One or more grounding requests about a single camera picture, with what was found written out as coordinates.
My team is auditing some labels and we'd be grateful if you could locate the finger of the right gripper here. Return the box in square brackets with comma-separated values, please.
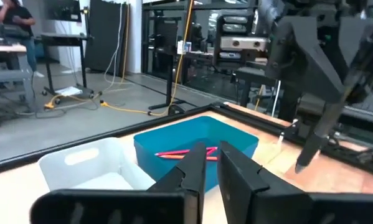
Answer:
[265, 15, 346, 104]
[344, 30, 373, 105]

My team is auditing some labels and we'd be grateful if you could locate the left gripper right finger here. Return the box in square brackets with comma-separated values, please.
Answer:
[219, 141, 373, 224]

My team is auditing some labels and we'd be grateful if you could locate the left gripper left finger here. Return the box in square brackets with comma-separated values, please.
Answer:
[29, 141, 207, 224]

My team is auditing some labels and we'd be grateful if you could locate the orange pencil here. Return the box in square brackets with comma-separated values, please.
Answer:
[159, 154, 220, 162]

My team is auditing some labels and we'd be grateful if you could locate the teal plastic bin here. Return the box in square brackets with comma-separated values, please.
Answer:
[133, 115, 260, 193]

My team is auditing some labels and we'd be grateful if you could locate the black shelving unit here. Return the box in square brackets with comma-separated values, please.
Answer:
[141, 0, 258, 105]

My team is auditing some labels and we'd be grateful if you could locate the black pole stand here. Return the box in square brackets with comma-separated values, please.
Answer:
[148, 17, 187, 111]

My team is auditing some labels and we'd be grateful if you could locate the white plastic bin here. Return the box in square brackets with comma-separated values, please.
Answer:
[37, 136, 156, 192]

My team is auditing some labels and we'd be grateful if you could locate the black rolling stand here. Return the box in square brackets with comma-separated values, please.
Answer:
[40, 32, 95, 98]

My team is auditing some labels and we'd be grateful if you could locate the grey workbench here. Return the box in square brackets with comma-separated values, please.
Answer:
[0, 43, 37, 113]

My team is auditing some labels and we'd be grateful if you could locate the person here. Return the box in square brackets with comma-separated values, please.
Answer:
[0, 0, 46, 79]

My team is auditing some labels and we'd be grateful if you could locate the yellow extension cable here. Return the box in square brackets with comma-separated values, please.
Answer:
[44, 0, 195, 118]

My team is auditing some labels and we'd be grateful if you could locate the black metal table frame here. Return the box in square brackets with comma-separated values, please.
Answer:
[0, 101, 373, 177]

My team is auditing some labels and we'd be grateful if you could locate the black wall panel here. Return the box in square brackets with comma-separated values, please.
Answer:
[85, 0, 131, 75]

